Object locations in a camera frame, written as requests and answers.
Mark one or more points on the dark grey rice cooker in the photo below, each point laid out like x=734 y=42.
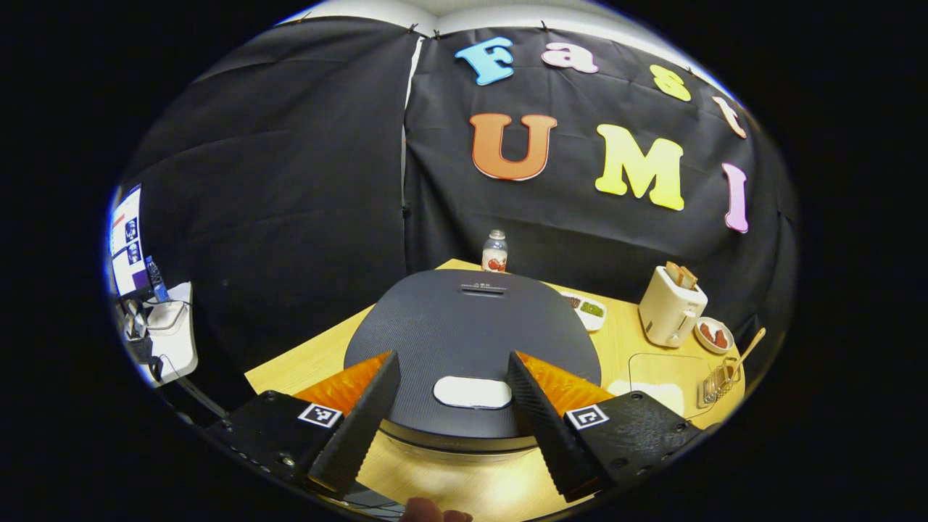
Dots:
x=464 y=326

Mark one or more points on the white toaster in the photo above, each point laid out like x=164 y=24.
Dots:
x=667 y=315

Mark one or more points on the red meat slice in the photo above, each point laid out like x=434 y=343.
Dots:
x=721 y=339
x=707 y=333

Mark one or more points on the wooden spoon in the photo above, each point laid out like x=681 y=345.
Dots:
x=747 y=351

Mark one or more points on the black backdrop cloth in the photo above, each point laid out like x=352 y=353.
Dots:
x=290 y=203

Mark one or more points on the white desk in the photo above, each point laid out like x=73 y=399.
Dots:
x=174 y=333

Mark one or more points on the white rice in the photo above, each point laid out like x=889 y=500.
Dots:
x=652 y=397

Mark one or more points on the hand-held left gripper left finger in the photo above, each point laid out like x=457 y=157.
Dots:
x=359 y=431

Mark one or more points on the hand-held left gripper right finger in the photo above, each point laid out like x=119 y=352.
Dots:
x=547 y=428

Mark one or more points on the white round plate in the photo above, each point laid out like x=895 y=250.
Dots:
x=714 y=341

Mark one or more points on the computer monitor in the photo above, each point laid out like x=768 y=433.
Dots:
x=129 y=239

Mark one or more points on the small clear water bottle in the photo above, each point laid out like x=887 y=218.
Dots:
x=495 y=254

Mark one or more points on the toast slice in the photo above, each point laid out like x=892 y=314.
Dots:
x=689 y=278
x=673 y=272

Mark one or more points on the white divided sauce dish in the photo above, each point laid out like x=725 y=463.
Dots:
x=586 y=310

